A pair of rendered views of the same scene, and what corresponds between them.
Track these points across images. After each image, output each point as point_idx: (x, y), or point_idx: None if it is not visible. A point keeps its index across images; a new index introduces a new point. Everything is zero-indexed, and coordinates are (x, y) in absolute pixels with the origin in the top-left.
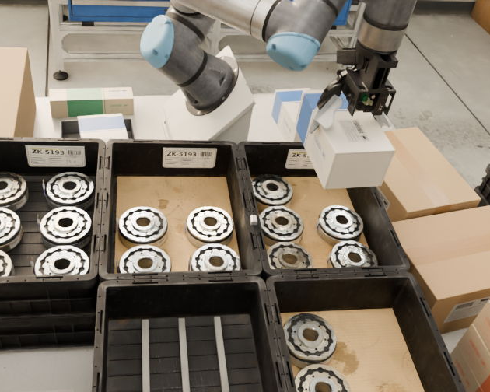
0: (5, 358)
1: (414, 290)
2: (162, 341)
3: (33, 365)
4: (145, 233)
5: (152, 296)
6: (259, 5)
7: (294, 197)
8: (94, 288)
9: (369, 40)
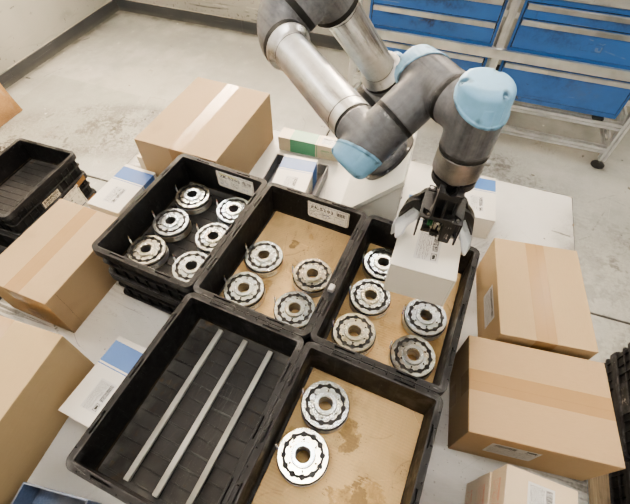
0: (151, 311)
1: (432, 415)
2: (223, 351)
3: (163, 324)
4: (259, 264)
5: (223, 316)
6: (336, 106)
7: None
8: None
9: (437, 167)
